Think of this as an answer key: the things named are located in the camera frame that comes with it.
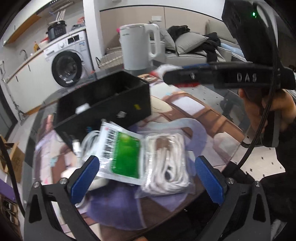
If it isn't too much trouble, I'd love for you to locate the white charging cable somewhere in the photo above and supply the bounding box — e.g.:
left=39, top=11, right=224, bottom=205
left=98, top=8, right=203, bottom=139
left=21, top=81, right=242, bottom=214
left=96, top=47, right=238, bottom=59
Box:
left=71, top=129, right=102, bottom=163

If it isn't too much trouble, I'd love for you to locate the green medicine packet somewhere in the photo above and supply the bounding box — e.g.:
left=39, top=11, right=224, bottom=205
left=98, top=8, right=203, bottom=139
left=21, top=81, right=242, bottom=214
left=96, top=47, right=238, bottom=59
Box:
left=91, top=122, right=145, bottom=186

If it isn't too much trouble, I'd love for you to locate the bagged white rope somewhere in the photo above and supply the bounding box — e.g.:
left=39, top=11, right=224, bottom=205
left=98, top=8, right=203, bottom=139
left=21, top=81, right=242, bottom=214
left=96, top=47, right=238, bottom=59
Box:
left=135, top=131, right=197, bottom=198

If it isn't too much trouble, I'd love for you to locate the white plush toy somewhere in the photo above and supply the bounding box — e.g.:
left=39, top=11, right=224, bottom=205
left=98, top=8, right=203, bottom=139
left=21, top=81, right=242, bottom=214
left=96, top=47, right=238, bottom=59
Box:
left=61, top=167, right=109, bottom=208

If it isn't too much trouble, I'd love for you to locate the person's right hand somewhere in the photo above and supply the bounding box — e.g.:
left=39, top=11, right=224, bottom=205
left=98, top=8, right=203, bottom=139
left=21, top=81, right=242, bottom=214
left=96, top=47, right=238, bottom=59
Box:
left=238, top=88, right=295, bottom=131

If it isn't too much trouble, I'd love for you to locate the grey sofa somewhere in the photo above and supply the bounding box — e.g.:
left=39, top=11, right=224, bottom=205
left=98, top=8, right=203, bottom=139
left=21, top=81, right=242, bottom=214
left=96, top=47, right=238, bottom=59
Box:
left=163, top=20, right=246, bottom=66

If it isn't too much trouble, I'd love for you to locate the black jacket on sofa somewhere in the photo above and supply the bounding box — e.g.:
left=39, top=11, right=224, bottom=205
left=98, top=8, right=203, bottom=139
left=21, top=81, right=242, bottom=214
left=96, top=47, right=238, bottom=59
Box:
left=167, top=25, right=224, bottom=63

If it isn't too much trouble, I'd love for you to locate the grey cushion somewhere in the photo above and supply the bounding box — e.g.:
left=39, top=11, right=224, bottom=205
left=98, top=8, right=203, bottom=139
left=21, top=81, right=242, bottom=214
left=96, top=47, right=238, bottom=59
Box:
left=175, top=32, right=208, bottom=55

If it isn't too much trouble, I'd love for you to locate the brown cardboard box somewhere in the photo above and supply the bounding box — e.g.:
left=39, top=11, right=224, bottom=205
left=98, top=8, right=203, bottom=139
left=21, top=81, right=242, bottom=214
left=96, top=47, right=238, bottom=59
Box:
left=1, top=136, right=25, bottom=183

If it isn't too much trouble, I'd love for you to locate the black cardboard box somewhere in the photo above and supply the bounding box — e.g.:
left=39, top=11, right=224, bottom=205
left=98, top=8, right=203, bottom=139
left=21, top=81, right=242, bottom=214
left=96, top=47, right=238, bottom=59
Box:
left=53, top=71, right=152, bottom=149

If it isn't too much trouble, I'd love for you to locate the white electric kettle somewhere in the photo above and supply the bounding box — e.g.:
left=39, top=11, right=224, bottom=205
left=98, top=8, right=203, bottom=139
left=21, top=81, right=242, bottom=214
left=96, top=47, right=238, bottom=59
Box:
left=119, top=24, right=162, bottom=71

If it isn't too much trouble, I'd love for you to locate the white wicker basket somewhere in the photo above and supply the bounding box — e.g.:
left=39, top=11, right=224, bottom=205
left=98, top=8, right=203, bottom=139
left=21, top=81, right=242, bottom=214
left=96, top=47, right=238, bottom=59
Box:
left=96, top=50, right=123, bottom=69

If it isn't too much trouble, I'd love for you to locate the white washing machine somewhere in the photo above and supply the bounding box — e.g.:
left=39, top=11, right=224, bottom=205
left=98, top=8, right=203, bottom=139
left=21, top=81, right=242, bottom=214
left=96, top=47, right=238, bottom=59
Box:
left=43, top=30, right=94, bottom=88

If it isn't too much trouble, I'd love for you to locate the black pressure cooker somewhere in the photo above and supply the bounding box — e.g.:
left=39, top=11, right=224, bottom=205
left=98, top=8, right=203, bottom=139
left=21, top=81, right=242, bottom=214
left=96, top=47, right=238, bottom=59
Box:
left=47, top=20, right=66, bottom=42

